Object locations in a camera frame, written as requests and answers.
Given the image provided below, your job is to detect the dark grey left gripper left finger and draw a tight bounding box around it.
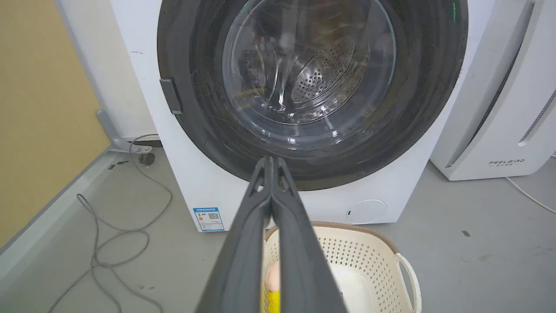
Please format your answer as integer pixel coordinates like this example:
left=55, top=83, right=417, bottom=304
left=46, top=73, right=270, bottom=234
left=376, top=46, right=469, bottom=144
left=194, top=157, right=273, bottom=313

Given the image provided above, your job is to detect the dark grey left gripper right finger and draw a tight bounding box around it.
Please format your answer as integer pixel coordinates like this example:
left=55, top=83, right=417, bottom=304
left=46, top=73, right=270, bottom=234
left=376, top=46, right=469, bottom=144
left=272, top=157, right=348, bottom=313

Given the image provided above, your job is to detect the white front-load washing machine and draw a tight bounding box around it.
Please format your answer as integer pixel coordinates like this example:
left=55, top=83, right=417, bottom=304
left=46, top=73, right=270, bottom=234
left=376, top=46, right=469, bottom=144
left=56, top=0, right=498, bottom=232

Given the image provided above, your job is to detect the round dark washing machine door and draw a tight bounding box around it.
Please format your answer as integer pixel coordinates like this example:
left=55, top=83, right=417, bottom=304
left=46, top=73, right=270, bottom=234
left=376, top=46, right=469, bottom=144
left=157, top=0, right=469, bottom=192

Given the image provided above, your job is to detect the pink cloth in basket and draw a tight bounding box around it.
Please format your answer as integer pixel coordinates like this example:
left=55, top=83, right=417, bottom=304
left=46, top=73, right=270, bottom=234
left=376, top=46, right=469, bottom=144
left=262, top=261, right=282, bottom=313

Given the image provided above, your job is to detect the blue energy label sticker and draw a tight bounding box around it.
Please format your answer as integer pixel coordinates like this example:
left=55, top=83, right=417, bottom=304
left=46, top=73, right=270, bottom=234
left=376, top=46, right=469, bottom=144
left=193, top=207, right=225, bottom=232

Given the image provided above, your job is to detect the cream perforated laundry basket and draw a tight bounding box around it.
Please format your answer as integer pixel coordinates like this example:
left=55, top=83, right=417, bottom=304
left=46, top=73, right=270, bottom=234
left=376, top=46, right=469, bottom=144
left=260, top=221, right=422, bottom=313

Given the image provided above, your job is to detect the round white filter cover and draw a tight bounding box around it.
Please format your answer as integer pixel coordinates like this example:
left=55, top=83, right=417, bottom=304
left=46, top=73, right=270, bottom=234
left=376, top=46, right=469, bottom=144
left=346, top=199, right=387, bottom=225

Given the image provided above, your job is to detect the white Feelbird air purifier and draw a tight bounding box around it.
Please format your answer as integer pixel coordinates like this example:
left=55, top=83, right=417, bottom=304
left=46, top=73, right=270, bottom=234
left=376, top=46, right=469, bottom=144
left=430, top=0, right=556, bottom=181

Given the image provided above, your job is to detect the grey power cable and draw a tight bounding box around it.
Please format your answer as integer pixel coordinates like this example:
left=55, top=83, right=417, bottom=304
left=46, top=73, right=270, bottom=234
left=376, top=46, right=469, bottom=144
left=47, top=133, right=173, bottom=313

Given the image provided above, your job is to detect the grey door handle latch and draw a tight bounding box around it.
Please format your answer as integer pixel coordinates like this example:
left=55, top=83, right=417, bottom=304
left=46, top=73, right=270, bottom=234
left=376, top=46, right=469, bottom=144
left=159, top=77, right=183, bottom=115

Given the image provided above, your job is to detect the white thin cable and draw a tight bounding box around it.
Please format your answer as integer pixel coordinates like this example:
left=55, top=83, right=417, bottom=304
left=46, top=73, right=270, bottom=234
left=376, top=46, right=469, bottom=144
left=504, top=176, right=556, bottom=215

